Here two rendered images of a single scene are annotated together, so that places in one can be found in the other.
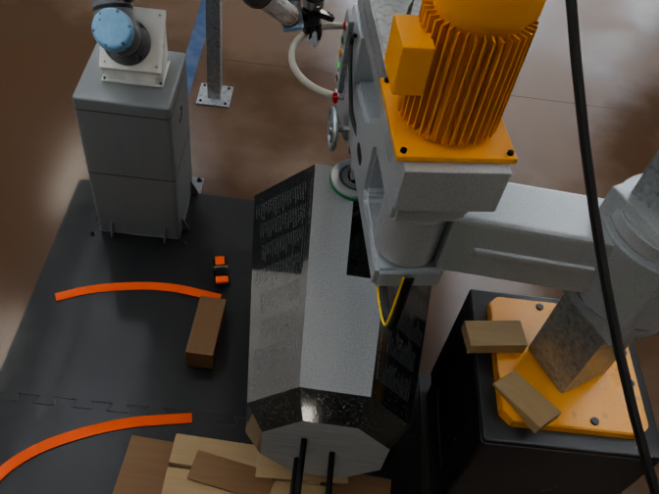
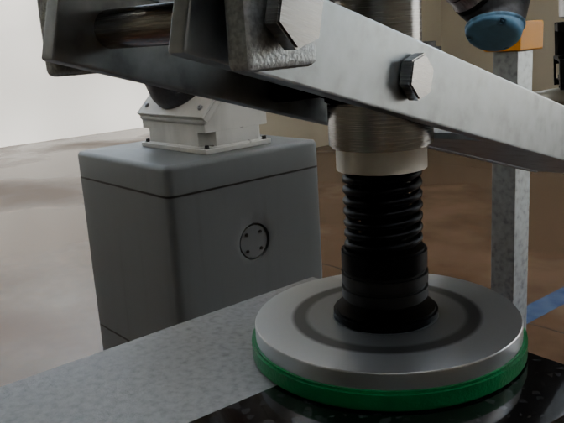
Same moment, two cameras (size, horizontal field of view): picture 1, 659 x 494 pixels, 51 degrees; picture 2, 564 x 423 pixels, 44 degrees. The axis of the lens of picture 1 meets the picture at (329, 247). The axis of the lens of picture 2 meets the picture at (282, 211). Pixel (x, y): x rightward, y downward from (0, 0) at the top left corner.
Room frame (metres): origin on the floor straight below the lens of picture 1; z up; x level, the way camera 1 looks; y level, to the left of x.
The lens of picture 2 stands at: (1.58, -0.46, 1.07)
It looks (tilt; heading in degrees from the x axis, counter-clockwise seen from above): 14 degrees down; 56
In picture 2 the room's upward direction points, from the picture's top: 4 degrees counter-clockwise
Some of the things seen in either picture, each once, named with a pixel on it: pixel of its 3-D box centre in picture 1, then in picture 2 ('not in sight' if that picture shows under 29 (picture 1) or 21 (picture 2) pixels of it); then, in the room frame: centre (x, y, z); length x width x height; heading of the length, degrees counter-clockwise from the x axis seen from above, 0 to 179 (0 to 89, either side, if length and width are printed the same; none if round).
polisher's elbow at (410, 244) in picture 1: (413, 220); not in sight; (1.30, -0.21, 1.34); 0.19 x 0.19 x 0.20
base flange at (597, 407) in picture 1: (563, 363); not in sight; (1.32, -0.86, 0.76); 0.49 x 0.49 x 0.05; 5
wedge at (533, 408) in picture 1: (526, 398); not in sight; (1.13, -0.71, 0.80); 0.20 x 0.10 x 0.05; 42
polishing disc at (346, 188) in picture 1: (357, 177); (385, 320); (1.94, -0.06, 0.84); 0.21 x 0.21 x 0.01
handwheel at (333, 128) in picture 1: (342, 128); not in sight; (1.80, 0.03, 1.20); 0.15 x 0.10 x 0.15; 13
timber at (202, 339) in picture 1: (206, 331); not in sight; (1.59, 0.47, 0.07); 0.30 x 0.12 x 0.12; 3
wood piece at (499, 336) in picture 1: (493, 336); not in sight; (1.34, -0.61, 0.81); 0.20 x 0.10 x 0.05; 103
